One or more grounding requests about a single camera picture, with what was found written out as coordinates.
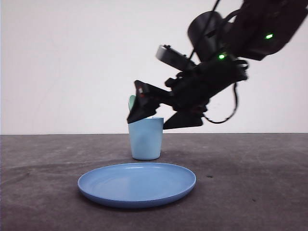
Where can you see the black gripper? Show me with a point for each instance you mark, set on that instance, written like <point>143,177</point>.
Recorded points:
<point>190,93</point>

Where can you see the light blue plastic cup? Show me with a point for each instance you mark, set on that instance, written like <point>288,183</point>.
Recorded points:
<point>146,138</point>

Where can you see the mint green plastic spoon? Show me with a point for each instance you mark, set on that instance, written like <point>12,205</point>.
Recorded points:
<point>131,102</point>

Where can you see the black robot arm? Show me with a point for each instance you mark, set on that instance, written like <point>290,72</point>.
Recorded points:
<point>223,45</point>

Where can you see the blue plastic plate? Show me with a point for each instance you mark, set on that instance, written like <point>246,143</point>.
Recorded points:
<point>137,185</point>

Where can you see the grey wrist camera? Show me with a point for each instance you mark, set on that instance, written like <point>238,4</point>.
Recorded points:
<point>173,58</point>

